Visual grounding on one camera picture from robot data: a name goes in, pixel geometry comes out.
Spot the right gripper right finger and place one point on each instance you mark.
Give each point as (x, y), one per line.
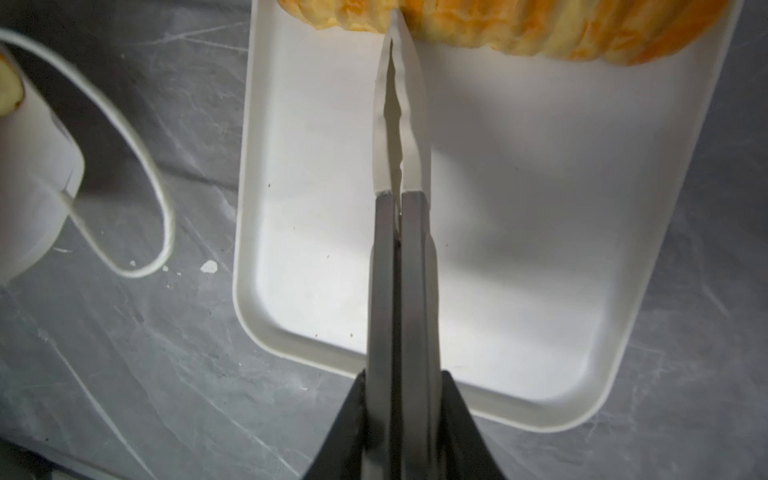
(465, 454)

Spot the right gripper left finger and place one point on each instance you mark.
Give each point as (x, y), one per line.
(340, 456)

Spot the metal food tongs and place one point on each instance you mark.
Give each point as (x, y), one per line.
(403, 374)

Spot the red and white paper bag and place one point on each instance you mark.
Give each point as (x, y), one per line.
(42, 168)

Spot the long yellow fake bread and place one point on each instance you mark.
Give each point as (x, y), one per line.
(620, 32)

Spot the round yellow fake bun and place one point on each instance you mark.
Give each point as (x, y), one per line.
(12, 92)

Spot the white rectangular tray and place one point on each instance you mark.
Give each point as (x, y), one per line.
(553, 184)

